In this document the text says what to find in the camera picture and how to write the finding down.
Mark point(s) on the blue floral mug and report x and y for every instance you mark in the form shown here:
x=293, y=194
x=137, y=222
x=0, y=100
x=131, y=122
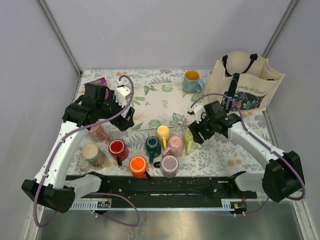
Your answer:
x=192, y=82

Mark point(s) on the purple snack box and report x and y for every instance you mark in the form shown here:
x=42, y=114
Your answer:
x=101, y=81

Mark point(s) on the beige canvas tote bag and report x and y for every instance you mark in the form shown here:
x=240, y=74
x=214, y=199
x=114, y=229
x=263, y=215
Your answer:
x=245, y=77

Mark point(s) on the dark green mug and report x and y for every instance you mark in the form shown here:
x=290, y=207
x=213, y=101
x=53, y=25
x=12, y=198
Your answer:
x=153, y=148

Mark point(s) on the white cable duct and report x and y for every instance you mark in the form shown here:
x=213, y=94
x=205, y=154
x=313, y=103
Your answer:
x=160, y=203

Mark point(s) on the pink patterned mug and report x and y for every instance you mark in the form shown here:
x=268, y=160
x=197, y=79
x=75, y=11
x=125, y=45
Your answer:
x=97, y=134

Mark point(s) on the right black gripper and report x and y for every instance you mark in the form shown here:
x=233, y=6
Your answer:
x=195, y=128

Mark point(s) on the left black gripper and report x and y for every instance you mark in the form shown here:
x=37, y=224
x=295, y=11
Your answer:
x=122, y=123

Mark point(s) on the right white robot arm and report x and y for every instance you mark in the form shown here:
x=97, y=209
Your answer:
x=283, y=174

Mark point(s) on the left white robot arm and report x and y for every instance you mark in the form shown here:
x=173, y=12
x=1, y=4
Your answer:
x=49, y=187

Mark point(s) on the red mug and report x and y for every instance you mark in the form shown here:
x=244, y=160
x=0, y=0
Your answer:
x=118, y=150

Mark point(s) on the leaf print tray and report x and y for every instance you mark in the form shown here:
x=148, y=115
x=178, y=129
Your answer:
x=162, y=104

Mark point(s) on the orange mug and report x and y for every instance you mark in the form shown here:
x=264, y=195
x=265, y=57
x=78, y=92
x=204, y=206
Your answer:
x=139, y=167

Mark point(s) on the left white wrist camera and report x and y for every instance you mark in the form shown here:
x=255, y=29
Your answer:
x=122, y=94

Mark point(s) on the mauve purple mug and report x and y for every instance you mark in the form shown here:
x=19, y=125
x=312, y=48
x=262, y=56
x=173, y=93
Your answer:
x=169, y=166

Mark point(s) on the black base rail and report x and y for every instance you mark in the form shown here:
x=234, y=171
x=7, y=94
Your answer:
x=209, y=187

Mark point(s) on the light green mug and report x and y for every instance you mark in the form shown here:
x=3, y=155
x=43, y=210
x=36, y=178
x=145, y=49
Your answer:
x=189, y=142

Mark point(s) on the yellow mug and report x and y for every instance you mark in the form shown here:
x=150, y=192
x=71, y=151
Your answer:
x=163, y=134

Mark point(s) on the cream floral mug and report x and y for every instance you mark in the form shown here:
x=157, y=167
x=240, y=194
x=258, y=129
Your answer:
x=93, y=158

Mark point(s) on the pink faceted mug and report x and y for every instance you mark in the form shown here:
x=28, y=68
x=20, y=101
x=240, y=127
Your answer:
x=174, y=147

